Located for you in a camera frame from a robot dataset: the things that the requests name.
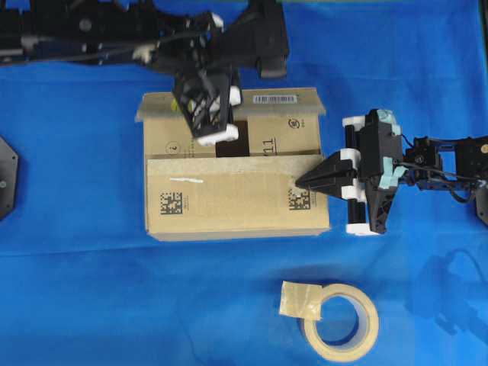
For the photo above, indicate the beige packing tape roll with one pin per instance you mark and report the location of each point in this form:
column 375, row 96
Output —
column 339, row 321

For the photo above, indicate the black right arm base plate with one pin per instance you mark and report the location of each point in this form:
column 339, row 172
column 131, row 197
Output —
column 481, row 201

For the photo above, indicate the blue table cloth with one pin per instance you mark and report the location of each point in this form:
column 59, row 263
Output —
column 83, row 284

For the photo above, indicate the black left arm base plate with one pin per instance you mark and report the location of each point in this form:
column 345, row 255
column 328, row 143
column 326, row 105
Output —
column 8, row 177

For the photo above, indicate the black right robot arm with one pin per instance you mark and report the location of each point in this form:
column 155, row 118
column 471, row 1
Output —
column 456, row 166

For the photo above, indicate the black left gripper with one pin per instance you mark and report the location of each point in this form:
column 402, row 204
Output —
column 205, row 55

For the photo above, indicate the brown cardboard box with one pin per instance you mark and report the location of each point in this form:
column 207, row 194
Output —
column 191, row 195

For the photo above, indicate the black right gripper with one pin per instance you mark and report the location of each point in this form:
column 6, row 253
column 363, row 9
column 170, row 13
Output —
column 368, row 174

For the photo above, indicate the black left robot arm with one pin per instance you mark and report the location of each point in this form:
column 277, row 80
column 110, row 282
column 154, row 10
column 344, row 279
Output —
column 93, row 33

